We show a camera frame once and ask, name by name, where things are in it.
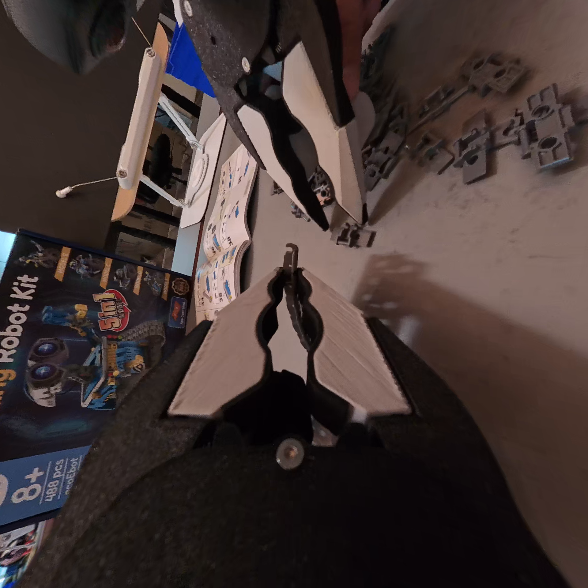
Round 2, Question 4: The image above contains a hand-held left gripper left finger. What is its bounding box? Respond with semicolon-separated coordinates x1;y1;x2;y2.
168;268;282;420

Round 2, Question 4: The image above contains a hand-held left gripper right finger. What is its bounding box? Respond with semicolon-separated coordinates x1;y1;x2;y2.
298;269;411;435

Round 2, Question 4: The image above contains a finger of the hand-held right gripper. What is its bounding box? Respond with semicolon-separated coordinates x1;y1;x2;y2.
281;41;369;226
236;98;331;231

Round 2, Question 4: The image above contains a grey track link chain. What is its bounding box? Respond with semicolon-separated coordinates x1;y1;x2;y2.
282;243;318;354

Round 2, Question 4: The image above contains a pile of grey track links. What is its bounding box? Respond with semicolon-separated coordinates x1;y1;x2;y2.
312;23;580;250

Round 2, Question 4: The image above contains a grey desk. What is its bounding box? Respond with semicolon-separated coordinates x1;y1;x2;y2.
175;0;588;588

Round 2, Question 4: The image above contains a person's right hand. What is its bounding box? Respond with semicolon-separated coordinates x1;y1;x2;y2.
341;0;383;98

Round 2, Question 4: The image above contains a blue storage bin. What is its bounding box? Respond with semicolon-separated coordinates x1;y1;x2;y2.
164;21;217;99

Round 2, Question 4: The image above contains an instruction booklet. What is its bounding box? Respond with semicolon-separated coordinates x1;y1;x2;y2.
193;145;259;328

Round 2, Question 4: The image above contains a white book stand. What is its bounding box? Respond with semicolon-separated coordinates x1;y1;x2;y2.
55;18;228;229

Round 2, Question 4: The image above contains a robot kit box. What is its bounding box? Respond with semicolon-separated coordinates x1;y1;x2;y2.
0;230;194;526

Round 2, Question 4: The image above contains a black partition panel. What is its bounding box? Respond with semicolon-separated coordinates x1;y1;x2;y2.
0;0;157;237

